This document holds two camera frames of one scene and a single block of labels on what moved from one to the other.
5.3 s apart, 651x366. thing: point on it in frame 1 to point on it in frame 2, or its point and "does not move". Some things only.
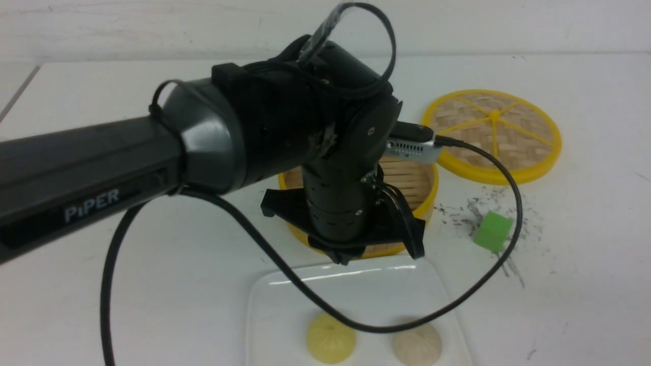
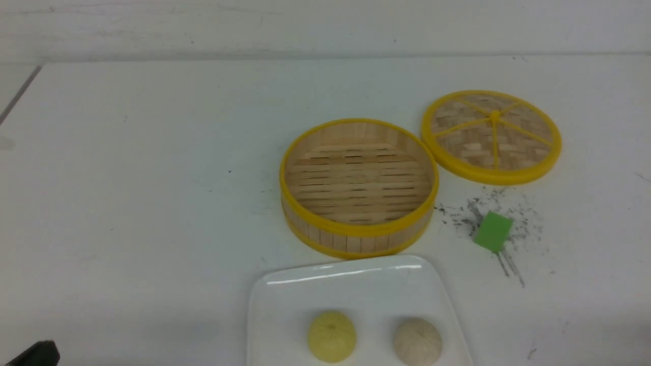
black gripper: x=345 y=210 to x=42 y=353
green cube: x=493 y=231 does not move
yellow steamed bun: x=330 y=339 does not move
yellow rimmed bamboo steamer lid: x=523 y=134 does not move
